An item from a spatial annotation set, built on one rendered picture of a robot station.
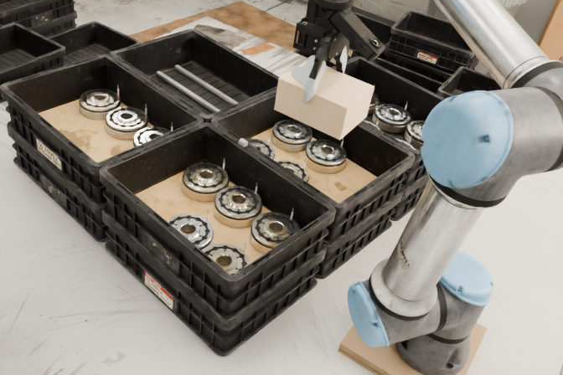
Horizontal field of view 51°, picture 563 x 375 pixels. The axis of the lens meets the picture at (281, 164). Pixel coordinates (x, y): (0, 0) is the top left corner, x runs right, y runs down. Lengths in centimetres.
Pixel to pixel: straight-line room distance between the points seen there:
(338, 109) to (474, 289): 41
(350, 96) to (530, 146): 50
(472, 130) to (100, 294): 86
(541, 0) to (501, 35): 311
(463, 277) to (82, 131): 95
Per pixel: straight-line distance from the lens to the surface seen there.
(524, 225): 174
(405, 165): 138
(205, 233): 121
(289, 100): 122
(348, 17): 115
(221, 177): 135
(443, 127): 78
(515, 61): 92
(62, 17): 295
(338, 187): 142
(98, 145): 149
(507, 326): 145
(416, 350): 123
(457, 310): 112
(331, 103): 117
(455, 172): 76
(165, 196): 134
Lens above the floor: 170
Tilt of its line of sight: 37 degrees down
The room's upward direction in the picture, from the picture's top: 9 degrees clockwise
